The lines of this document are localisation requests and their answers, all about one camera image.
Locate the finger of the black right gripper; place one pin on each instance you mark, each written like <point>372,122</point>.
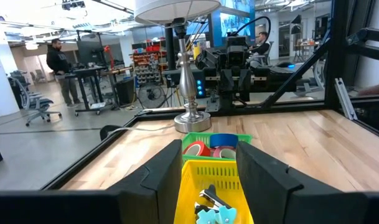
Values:
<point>226,80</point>
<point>245,79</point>

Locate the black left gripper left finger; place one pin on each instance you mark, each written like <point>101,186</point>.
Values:
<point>130,202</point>

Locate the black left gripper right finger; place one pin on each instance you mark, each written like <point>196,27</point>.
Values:
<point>276,199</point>

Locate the teal staple remover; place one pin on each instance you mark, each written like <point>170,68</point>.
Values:
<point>206,217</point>
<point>227,214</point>

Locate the blue tape roll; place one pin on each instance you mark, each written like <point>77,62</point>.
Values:
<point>223,140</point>

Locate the red tape roll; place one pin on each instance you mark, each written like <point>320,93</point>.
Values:
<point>204,146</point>

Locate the pink tape roll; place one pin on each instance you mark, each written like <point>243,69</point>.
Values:
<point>218,152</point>

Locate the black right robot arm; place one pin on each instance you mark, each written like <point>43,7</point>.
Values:
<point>226,101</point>

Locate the control box blue lights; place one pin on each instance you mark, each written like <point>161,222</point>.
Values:
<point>198,87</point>

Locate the seated person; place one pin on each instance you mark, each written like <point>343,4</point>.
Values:
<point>262,46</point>

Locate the silver table lamp white shade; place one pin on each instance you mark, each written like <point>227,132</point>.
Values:
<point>187,84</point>

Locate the yellow canister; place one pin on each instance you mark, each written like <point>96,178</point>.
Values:
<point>199,46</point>

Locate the green plastic basket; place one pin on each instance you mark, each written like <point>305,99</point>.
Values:
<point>195,137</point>

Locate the yellow plastic basket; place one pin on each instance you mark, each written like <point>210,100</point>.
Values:
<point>201,177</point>

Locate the round floor fan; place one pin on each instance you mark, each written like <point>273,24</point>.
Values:
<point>151,96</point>

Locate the shelf with parts bins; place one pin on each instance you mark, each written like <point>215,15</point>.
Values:
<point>148,65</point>

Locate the silver aluminium extrusion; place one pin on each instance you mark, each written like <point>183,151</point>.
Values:
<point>344,98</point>

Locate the black waste bin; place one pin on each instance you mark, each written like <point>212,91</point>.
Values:
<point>125,90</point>

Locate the person's hand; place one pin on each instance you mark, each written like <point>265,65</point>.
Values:
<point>374,89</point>

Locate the grey office chair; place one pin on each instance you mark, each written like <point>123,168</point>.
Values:
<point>36,104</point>

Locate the black standing desk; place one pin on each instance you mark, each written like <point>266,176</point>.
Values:
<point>86,73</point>

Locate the black monitor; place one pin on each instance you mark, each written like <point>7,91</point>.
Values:
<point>91,53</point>

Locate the standing person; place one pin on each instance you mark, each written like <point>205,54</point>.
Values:
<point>60,62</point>

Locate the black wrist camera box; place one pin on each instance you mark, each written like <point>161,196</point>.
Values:
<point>237,51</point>

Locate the black aluminium rig frame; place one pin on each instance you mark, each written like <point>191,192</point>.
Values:
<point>239,109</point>

